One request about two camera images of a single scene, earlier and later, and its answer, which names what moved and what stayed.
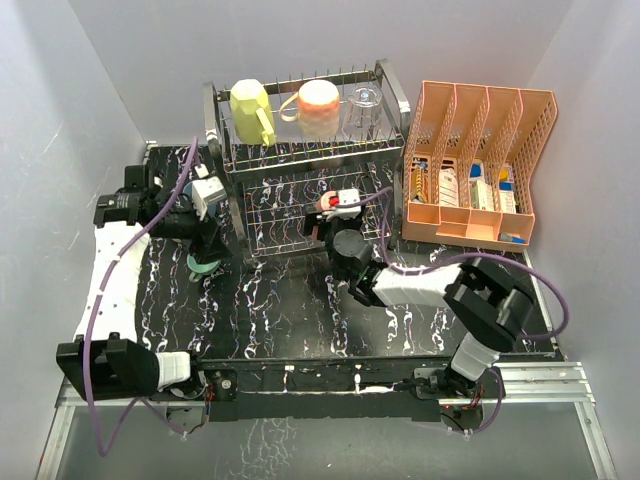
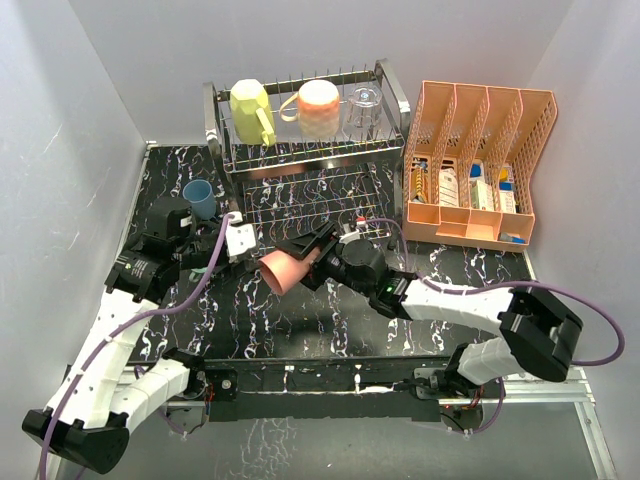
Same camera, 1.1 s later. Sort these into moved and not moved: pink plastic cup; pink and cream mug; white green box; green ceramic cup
Moved: pink plastic cup
Not moved: pink and cream mug; white green box; green ceramic cup
